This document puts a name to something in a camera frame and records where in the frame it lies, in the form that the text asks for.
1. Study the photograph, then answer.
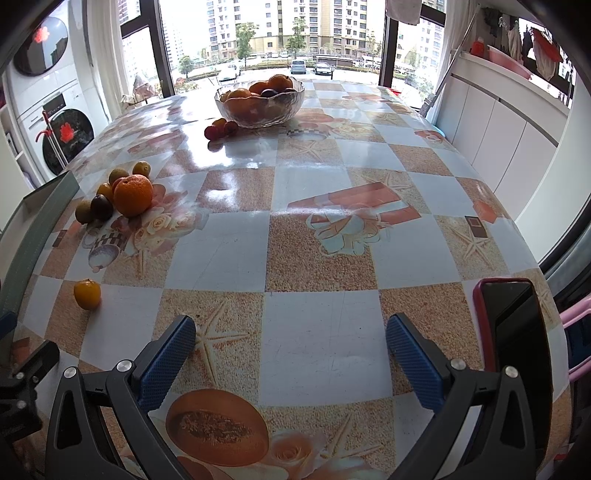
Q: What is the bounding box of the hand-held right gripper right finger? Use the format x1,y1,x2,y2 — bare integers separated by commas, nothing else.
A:
386,313,541,480

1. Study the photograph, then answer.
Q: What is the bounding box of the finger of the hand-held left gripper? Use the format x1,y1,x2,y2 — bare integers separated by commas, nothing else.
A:
0,311,18,344
0,339,62,402

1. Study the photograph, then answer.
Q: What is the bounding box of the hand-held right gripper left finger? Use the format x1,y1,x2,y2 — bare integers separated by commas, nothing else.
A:
45,315,197,480

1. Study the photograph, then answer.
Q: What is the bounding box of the grey-green cardboard box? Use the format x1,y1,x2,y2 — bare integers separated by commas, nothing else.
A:
0,171,81,320

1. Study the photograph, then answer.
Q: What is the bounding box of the large orange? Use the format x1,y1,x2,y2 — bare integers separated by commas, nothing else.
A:
113,174,154,217

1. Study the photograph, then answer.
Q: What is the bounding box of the smartphone in red case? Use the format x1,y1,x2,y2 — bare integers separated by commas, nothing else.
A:
473,277,555,444

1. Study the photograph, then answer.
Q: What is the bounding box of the pink chair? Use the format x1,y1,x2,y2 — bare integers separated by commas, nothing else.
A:
558,295,591,384

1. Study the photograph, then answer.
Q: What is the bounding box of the pole with red hook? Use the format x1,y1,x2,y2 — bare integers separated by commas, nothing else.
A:
36,111,66,172

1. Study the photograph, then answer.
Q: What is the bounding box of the white washing machine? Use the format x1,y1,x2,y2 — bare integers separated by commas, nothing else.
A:
14,78,112,183

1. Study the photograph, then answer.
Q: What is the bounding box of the white cabinet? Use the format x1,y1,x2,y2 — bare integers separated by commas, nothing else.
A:
436,51,573,222

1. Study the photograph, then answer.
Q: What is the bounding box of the broom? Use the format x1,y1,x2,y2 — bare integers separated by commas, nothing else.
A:
419,8,481,120

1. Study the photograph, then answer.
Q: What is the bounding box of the clear glass bowl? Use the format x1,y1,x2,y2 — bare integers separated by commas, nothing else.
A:
214,76,305,129

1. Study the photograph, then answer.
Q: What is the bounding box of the white dryer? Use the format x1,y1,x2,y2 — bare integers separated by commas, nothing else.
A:
0,0,99,116

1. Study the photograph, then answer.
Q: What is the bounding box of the white curtain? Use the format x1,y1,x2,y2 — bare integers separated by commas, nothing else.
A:
433,0,482,108
85,0,123,126

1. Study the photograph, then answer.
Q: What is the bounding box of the pink basin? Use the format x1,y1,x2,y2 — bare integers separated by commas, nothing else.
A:
488,46,532,79

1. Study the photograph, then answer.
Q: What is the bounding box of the red hanging garment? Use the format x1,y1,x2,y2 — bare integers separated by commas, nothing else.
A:
531,28,567,81

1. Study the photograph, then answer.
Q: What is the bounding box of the pale hanging garment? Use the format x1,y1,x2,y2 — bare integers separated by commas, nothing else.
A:
505,16,525,65

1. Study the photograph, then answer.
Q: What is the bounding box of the hanging pale towel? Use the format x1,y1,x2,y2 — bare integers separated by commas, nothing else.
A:
387,0,422,25

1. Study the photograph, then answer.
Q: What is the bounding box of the dark window frame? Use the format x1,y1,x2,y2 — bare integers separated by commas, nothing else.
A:
120,0,447,100

